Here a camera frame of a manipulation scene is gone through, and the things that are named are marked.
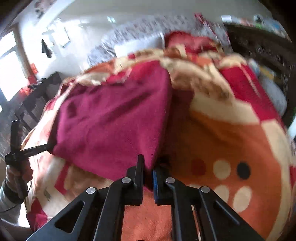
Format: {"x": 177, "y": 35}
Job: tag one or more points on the person's left forearm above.
{"x": 8, "y": 199}

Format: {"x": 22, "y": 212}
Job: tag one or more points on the blue floral bed sheet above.
{"x": 272, "y": 92}

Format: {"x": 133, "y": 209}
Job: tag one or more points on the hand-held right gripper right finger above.
{"x": 155, "y": 184}

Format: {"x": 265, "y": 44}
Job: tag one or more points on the bright window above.
{"x": 11, "y": 64}

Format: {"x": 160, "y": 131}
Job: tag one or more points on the grey floral quilt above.
{"x": 138, "y": 30}

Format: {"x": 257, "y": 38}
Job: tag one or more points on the orange red printed blanket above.
{"x": 219, "y": 139}

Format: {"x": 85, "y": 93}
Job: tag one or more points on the red ruffled pillow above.
{"x": 185, "y": 41}

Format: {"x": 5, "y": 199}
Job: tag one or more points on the dark hanging cloth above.
{"x": 46, "y": 49}

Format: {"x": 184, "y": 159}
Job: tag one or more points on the pastel soft cloth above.
{"x": 255, "y": 66}

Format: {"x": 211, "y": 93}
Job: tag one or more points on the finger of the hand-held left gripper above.
{"x": 34, "y": 149}
{"x": 15, "y": 136}

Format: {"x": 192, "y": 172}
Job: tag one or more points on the dark wooden cabinet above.
{"x": 30, "y": 104}

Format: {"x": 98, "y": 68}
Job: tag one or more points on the maroon fleece garment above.
{"x": 111, "y": 120}

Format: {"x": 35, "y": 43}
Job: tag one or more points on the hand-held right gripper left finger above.
{"x": 140, "y": 178}

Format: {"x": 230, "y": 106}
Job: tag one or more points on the carved dark wooden headboard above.
{"x": 254, "y": 46}

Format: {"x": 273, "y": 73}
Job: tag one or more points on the wall poster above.
{"x": 44, "y": 8}

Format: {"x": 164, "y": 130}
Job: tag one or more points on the person's left hand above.
{"x": 11, "y": 175}

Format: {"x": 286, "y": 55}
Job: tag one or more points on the white pillow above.
{"x": 138, "y": 46}

